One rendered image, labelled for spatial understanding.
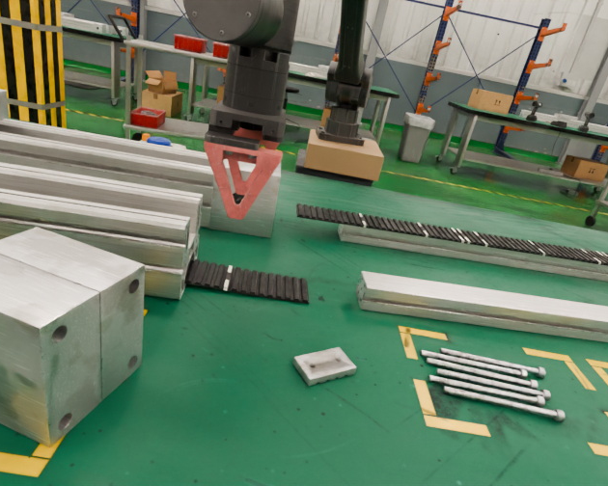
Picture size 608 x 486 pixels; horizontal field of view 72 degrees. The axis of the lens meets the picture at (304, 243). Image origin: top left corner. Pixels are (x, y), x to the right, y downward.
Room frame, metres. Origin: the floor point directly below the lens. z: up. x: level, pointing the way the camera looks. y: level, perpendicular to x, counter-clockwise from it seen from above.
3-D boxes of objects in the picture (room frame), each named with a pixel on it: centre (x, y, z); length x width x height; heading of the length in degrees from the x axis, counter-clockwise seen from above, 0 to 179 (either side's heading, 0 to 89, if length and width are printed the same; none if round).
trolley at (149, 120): (3.59, 1.23, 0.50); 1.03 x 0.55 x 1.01; 105
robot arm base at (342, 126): (1.13, -0.04, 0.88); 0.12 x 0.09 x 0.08; 100
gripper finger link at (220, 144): (0.39, 0.07, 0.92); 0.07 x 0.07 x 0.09; 7
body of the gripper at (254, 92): (0.42, 0.07, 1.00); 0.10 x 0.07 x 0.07; 7
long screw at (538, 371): (0.36, -0.21, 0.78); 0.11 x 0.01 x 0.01; 88
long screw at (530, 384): (0.34, -0.20, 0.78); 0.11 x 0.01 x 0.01; 86
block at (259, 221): (0.62, 0.10, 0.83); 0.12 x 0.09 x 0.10; 7
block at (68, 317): (0.25, 0.17, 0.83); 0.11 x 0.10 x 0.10; 166
